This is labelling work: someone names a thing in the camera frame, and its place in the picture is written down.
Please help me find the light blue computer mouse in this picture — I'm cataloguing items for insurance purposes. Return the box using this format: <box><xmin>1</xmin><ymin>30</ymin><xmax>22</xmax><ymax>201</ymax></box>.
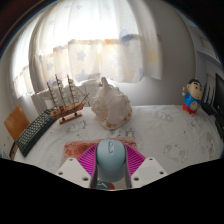
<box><xmin>95</xmin><ymin>138</ymin><xmax>128</xmax><ymax>183</ymax></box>

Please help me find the black monitor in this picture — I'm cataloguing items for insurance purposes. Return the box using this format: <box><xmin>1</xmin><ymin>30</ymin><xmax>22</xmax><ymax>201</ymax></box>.
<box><xmin>213</xmin><ymin>73</ymin><xmax>224</xmax><ymax>117</ymax></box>

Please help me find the orange wooden chair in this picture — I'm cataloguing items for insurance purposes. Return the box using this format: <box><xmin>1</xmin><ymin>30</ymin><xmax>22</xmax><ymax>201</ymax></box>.
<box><xmin>3</xmin><ymin>104</ymin><xmax>31</xmax><ymax>161</ymax></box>

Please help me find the white printed tablecloth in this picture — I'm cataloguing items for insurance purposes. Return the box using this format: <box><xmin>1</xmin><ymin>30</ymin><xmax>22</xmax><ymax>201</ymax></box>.
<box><xmin>13</xmin><ymin>104</ymin><xmax>224</xmax><ymax>176</ymax></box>

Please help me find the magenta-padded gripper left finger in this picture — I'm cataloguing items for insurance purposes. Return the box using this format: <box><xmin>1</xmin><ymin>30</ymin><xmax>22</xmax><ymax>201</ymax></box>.
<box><xmin>55</xmin><ymin>143</ymin><xmax>101</xmax><ymax>190</ymax></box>

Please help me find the wooden model sailing ship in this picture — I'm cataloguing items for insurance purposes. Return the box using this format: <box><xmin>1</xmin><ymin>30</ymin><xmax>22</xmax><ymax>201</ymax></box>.
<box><xmin>45</xmin><ymin>73</ymin><xmax>90</xmax><ymax>126</ymax></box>

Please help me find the black keyboard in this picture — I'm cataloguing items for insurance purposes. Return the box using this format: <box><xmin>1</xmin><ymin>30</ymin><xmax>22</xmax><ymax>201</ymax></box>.
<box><xmin>15</xmin><ymin>109</ymin><xmax>58</xmax><ymax>158</ymax></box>

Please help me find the orange printed mouse pad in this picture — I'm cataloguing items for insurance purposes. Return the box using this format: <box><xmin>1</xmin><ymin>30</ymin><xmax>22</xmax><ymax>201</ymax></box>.
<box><xmin>59</xmin><ymin>137</ymin><xmax>138</xmax><ymax>191</ymax></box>

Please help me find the large white conch shell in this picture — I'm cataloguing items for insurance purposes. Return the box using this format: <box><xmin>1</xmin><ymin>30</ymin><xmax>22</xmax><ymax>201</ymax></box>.
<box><xmin>91</xmin><ymin>76</ymin><xmax>133</xmax><ymax>131</ymax></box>

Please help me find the white star-print curtain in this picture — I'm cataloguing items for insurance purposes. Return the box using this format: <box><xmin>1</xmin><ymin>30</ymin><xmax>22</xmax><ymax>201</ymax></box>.
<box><xmin>29</xmin><ymin>0</ymin><xmax>163</xmax><ymax>88</ymax></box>

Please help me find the cartoon boy figurine clock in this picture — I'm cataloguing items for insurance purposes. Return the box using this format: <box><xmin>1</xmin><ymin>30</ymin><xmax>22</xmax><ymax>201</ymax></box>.
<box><xmin>181</xmin><ymin>78</ymin><xmax>204</xmax><ymax>115</ymax></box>

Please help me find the black router with antennas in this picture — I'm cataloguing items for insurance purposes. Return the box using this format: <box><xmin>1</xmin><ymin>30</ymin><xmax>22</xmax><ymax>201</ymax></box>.
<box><xmin>201</xmin><ymin>81</ymin><xmax>218</xmax><ymax>115</ymax></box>

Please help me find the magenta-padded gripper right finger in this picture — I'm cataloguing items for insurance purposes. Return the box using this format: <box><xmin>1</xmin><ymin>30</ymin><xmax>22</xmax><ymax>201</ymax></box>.
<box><xmin>123</xmin><ymin>143</ymin><xmax>168</xmax><ymax>190</ymax></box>

